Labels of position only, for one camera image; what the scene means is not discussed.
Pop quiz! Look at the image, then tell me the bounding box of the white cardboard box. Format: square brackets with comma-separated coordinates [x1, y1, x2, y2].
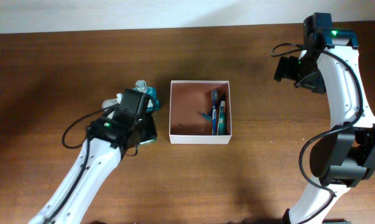
[169, 80, 233, 144]

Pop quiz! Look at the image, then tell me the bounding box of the green white packet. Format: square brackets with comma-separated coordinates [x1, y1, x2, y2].
[139, 139, 157, 146]

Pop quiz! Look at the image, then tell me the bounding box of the teal mouthwash bottle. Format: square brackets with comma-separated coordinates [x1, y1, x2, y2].
[134, 80, 160, 113]

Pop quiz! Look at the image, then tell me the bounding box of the clear pump soap bottle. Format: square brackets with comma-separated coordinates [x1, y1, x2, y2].
[102, 93, 123, 120]

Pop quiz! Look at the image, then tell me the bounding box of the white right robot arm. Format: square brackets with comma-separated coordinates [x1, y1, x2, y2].
[274, 26, 375, 223]

